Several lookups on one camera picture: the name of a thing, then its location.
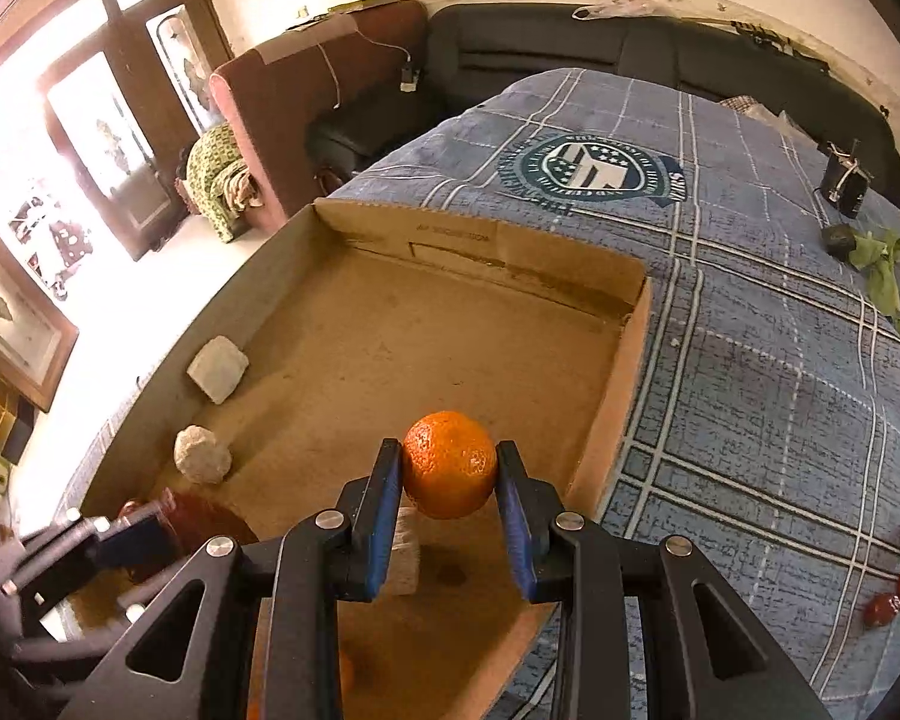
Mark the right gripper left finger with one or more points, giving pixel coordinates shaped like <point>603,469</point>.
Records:
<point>189,654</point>

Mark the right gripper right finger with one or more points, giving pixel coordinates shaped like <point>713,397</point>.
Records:
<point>658,613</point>

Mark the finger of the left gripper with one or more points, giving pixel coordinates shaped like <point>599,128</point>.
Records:
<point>139,541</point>

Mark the large red date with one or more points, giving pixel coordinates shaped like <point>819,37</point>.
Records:
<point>187,521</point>

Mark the orange tangerine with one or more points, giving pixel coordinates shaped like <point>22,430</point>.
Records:
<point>449,465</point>

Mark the cardboard tray box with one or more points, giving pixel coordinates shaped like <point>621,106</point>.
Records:
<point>360,318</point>

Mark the blue plaid tablecloth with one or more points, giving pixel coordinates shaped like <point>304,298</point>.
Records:
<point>765,426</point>

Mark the green patterned cloth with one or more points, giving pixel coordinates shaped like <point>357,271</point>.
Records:
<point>219,181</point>

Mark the wooden door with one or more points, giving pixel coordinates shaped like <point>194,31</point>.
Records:
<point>125,99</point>

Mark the black small pouch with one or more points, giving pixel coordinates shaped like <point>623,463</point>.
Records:
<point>839,241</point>

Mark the green cloth strip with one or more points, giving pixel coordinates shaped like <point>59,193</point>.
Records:
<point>876,257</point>

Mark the brown armchair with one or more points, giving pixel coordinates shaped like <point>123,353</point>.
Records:
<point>274,91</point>

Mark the black small device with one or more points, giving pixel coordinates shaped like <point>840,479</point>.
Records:
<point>845,181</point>

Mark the black sofa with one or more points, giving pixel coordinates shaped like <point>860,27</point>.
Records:
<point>474,52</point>

